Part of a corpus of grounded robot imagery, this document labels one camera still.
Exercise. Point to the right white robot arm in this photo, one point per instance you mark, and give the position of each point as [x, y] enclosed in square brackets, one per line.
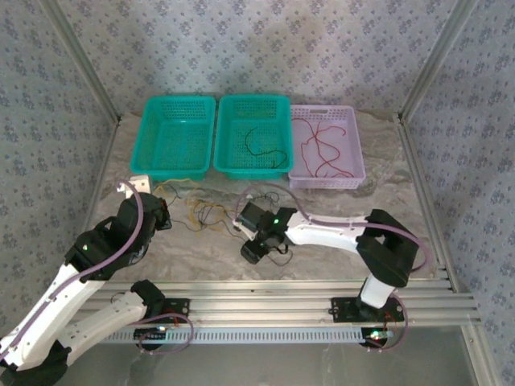
[330, 233]

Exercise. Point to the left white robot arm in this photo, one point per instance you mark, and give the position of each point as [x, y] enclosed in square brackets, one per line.
[44, 313]

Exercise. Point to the teal plastic basket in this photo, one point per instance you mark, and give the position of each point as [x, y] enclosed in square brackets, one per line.
[173, 136]
[257, 116]

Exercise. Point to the lavender plastic basket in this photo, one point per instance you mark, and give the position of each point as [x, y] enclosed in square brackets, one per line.
[354, 157]

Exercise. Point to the small circuit board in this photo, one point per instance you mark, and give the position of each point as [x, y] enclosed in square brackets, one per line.
[378, 335]
[151, 333]

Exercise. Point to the aluminium rail beam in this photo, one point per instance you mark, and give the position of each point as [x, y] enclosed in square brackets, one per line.
[257, 297]

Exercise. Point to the aluminium side rail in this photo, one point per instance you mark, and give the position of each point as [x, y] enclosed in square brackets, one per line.
[100, 181]
[418, 181]

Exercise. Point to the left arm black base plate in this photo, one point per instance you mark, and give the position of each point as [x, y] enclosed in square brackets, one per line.
[179, 307]

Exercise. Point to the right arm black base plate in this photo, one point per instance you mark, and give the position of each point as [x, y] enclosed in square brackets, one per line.
[342, 307]

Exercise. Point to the aluminium frame post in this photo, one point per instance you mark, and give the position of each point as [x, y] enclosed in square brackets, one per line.
[82, 60]
[436, 60]

